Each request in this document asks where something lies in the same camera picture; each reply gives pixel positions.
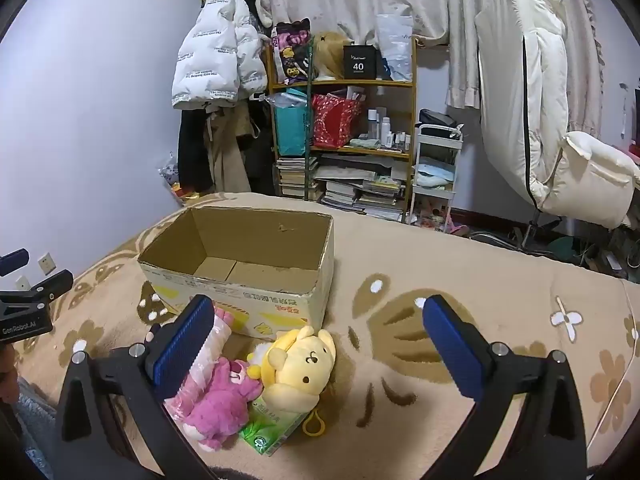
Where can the white utility cart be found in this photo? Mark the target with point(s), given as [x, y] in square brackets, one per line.
[435, 147]

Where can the pink plastic-wrapped plush toy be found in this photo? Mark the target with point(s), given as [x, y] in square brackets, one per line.
[215, 340]

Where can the white puffer jacket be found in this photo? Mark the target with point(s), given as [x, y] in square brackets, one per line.
[210, 50]

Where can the black bag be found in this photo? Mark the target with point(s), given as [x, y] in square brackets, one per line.
[437, 117]

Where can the purple printed bag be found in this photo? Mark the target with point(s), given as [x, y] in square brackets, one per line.
[292, 50]

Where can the white recliner chair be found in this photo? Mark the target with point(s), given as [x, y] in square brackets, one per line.
[520, 85]

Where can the beige hanging coat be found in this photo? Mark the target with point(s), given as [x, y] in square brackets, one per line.
[227, 155]

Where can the pink plush bear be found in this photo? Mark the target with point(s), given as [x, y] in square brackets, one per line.
[225, 405]

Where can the green tissue pack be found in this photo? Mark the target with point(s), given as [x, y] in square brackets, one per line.
[265, 432]

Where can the messy pile of books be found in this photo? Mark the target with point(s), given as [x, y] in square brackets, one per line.
[365, 190]

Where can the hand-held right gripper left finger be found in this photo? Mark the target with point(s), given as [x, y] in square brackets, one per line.
[182, 345]

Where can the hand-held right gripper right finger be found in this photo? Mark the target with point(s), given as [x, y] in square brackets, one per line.
[450, 350]

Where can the light blue cloth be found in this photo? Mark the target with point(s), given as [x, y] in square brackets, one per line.
[432, 174]

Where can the green folded towel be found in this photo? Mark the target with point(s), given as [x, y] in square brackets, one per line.
[367, 142]

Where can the stack of books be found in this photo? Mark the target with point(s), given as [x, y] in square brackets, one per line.
[295, 177]

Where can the pink slippers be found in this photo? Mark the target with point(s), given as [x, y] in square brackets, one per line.
[457, 230]

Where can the black hanging coat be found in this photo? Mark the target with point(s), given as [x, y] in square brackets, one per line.
[192, 150]

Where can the row of cosmetic bottles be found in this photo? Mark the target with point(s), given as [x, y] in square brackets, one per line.
[387, 130]

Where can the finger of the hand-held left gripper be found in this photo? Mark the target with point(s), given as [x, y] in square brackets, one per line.
[12, 261]
[52, 282]

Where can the clear plastic bag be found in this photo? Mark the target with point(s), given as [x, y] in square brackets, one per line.
[395, 45]

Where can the teal shopping bag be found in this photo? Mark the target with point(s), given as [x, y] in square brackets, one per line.
[290, 125]

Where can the cardboard box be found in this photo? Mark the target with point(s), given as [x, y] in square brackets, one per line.
[270, 305]

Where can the beige printed blanket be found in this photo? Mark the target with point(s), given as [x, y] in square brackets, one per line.
[450, 270]

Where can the yellow plush dog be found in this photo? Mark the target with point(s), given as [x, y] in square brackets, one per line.
[300, 360]

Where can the red patterned bag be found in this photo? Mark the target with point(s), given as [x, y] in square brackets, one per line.
[335, 120]

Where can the black box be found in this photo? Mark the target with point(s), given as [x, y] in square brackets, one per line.
[359, 62]

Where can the patterned plastic bag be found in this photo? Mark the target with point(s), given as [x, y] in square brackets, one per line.
[168, 172]

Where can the person's left forearm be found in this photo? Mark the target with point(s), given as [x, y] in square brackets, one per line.
[30, 415]

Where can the white wall socket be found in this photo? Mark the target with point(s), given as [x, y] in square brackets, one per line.
[22, 282]
[47, 262]

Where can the blonde wig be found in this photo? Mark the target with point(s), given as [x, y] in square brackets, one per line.
[330, 55]

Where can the wooden shelf rack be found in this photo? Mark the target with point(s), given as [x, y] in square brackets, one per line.
[350, 82]

